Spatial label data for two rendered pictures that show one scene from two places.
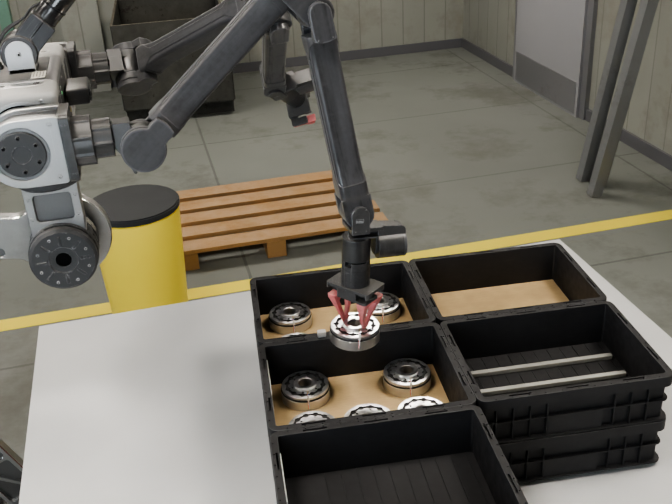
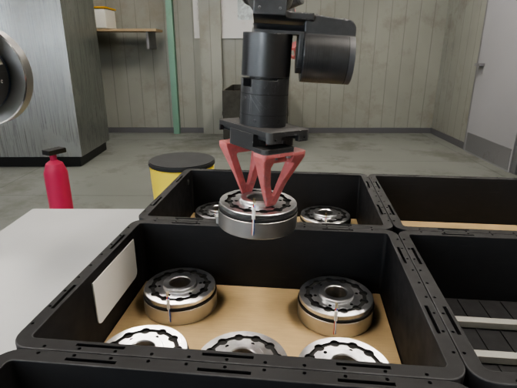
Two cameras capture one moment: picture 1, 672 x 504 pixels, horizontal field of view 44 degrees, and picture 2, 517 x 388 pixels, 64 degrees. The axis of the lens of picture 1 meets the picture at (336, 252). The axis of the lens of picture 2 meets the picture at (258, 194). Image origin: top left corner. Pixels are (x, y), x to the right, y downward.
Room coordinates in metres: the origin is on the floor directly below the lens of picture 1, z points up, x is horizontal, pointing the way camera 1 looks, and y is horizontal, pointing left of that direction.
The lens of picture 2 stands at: (0.99, -0.15, 1.18)
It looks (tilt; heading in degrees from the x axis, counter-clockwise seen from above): 19 degrees down; 13
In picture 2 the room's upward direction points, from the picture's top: straight up
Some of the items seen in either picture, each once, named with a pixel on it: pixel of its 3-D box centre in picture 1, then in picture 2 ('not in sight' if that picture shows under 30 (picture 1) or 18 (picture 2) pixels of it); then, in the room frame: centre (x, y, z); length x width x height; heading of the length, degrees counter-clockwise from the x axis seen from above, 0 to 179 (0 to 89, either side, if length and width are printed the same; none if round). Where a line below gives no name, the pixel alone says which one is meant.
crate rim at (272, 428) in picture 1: (361, 376); (248, 282); (1.40, -0.04, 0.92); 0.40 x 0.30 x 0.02; 97
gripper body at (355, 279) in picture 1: (355, 274); (263, 108); (1.48, -0.04, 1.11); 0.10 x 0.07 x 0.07; 52
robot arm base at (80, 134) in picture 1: (89, 139); not in sight; (1.41, 0.42, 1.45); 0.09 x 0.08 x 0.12; 13
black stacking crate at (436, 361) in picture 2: (362, 396); (248, 318); (1.40, -0.04, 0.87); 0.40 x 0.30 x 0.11; 97
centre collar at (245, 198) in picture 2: (354, 323); (258, 199); (1.48, -0.03, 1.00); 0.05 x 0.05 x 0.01
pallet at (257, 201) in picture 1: (264, 216); not in sight; (4.10, 0.37, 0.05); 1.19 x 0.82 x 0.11; 100
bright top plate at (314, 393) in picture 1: (305, 385); (180, 285); (1.47, 0.08, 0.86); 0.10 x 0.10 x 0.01
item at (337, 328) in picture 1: (354, 325); (258, 202); (1.48, -0.03, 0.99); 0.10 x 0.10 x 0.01
